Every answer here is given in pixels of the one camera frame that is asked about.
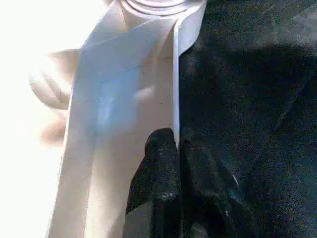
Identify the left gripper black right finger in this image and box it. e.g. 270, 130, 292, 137
178, 127, 258, 238

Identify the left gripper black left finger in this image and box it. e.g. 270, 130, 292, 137
122, 127, 183, 238

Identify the white plastic table top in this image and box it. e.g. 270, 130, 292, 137
0, 0, 208, 238

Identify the white plastic table leg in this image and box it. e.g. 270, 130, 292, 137
121, 0, 199, 16

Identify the black work mat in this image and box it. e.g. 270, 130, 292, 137
176, 0, 317, 238

